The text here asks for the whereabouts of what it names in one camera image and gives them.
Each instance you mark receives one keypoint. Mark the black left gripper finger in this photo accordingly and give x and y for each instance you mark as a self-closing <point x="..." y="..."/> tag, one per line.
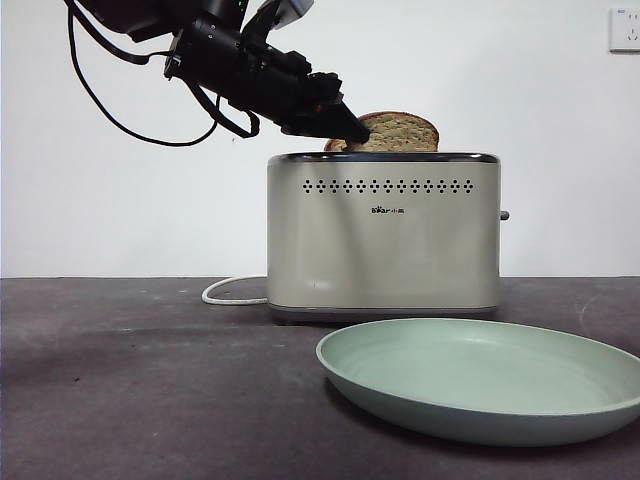
<point x="340" y="127"/>

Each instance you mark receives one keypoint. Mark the large toasted bread slice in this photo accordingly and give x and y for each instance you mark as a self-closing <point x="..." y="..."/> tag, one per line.
<point x="400" y="132"/>

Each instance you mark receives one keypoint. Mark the pale green round plate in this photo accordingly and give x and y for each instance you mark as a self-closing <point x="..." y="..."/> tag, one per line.
<point x="475" y="375"/>

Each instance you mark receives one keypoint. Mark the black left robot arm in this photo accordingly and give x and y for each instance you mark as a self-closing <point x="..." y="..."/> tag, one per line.
<point x="225" y="55"/>

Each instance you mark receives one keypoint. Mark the small toasted bread slice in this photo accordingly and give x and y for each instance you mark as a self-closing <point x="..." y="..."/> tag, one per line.
<point x="334" y="145"/>

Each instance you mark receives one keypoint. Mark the cream and chrome toaster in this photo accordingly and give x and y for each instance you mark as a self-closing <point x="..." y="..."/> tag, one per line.
<point x="380" y="250"/>

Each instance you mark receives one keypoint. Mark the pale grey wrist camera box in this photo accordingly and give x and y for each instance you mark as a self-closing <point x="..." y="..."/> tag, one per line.
<point x="295" y="9"/>

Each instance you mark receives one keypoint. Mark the white wall socket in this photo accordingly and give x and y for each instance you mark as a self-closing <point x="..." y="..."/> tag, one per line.
<point x="627" y="30"/>

